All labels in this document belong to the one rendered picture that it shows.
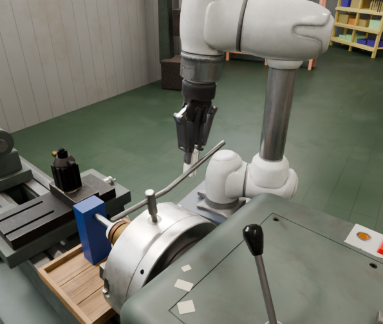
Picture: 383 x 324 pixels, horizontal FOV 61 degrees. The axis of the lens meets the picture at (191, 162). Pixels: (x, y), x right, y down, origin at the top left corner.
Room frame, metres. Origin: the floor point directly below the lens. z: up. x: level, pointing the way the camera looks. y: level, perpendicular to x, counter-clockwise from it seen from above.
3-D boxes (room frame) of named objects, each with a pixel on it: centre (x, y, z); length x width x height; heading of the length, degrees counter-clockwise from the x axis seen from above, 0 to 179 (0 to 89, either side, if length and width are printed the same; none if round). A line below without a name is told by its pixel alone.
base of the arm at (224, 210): (1.26, -0.13, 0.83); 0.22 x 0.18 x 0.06; 57
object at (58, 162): (1.08, 0.49, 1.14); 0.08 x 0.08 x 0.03
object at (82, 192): (1.06, 0.47, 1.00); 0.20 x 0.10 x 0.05; 48
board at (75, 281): (0.79, 0.27, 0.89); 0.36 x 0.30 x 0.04; 138
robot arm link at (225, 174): (1.25, -0.16, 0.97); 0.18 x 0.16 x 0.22; 74
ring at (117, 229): (0.71, 0.18, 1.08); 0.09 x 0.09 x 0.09; 48
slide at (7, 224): (1.03, 0.53, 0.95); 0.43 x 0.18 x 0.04; 138
